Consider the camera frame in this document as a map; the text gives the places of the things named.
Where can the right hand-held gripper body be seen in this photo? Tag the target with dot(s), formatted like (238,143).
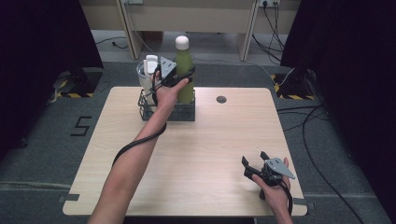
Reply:
(275,169)

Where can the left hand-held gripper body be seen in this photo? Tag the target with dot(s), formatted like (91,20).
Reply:
(168,70)

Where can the green bottle with white cap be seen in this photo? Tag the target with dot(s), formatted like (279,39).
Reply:
(184,87)

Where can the white tumbler with clear lid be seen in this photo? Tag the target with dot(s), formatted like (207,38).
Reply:
(146,81)

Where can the person's left hand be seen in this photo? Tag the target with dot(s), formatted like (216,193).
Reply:
(166,96)

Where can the person's right hand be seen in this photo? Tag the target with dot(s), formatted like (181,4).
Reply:
(275,196)

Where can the round grey table grommet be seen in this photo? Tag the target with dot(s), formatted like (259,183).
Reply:
(221,99)

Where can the grey floor tape piece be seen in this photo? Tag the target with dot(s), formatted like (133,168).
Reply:
(70,198)
(303,202)

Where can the beige wooden desk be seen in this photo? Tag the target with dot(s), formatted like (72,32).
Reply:
(218,15)

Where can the black stand base striped tape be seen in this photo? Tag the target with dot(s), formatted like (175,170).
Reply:
(294,84)
(84,79)

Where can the black curtain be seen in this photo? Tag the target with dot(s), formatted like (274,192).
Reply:
(37,62)
(351,77)

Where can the white wall power socket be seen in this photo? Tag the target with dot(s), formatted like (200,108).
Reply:
(269,2)

